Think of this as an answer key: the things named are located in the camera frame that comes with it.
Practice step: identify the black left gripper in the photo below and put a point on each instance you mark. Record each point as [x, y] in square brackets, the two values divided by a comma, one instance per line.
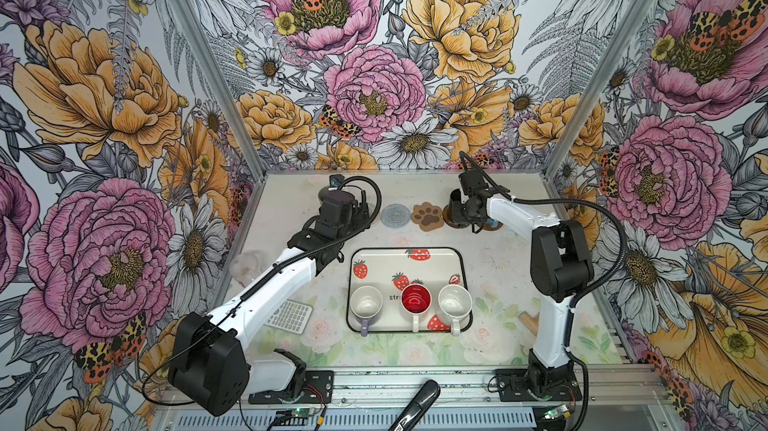
[360, 215]

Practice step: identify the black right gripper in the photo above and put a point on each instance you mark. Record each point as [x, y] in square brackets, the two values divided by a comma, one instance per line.
[479, 220]

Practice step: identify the black mug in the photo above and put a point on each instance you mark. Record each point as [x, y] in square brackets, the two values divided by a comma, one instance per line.
[459, 216]

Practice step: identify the cork paw print coaster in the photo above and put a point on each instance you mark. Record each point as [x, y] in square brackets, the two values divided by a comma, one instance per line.
[427, 217]

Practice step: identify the grey woven round coaster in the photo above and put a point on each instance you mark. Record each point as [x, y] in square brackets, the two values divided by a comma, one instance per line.
[395, 216]

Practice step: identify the white mug purple handle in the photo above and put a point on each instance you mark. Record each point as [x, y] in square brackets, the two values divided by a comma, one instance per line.
[366, 304]

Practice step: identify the light blue mug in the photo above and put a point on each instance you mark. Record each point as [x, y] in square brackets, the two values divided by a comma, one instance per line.
[492, 225]

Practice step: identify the grey metal mug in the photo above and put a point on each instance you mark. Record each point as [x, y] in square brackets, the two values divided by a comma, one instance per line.
[327, 192]

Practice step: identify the scratched brown round wooden coaster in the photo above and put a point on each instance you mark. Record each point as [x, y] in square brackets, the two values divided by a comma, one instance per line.
[447, 219]

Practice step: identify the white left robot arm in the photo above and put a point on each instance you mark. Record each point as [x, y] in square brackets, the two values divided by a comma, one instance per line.
[209, 363]

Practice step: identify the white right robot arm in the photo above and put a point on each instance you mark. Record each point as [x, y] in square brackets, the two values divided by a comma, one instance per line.
[560, 270]

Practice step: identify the white strawberry print tray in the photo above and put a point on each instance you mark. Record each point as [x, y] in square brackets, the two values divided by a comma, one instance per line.
[390, 270]

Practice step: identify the white scientific calculator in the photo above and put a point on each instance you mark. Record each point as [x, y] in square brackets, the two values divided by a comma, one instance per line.
[292, 317]

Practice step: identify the wooden stick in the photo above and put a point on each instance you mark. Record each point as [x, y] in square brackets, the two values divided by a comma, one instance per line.
[530, 322]

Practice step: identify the black handheld device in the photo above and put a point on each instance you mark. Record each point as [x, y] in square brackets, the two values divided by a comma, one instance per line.
[417, 408]

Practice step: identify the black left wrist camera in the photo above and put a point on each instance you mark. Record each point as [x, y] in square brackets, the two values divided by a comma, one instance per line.
[340, 213]

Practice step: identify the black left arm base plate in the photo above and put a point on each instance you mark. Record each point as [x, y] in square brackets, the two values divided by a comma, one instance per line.
[317, 388]

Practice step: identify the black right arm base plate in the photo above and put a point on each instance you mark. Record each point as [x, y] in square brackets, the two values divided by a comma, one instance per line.
[519, 385]

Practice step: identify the aluminium front rail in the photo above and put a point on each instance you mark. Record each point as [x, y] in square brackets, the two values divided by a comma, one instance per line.
[608, 385]

